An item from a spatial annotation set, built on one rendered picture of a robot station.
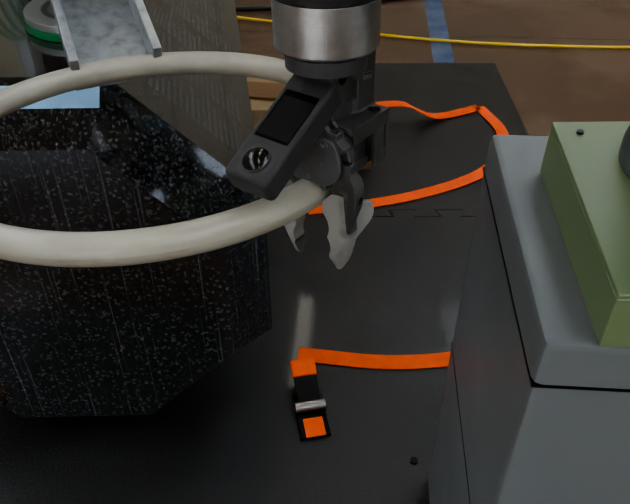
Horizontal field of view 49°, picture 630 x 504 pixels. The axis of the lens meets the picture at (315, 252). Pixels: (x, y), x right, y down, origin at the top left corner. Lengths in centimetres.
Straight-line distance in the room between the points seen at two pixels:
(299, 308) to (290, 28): 138
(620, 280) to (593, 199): 12
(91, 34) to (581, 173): 70
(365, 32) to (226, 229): 20
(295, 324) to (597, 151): 116
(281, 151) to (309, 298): 136
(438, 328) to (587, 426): 110
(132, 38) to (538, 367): 72
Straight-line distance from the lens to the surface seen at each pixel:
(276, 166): 56
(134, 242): 59
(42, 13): 141
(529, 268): 77
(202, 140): 125
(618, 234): 73
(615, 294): 67
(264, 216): 60
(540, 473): 86
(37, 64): 127
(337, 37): 56
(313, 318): 186
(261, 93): 240
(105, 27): 111
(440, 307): 192
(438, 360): 178
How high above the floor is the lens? 133
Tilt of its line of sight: 40 degrees down
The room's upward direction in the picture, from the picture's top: straight up
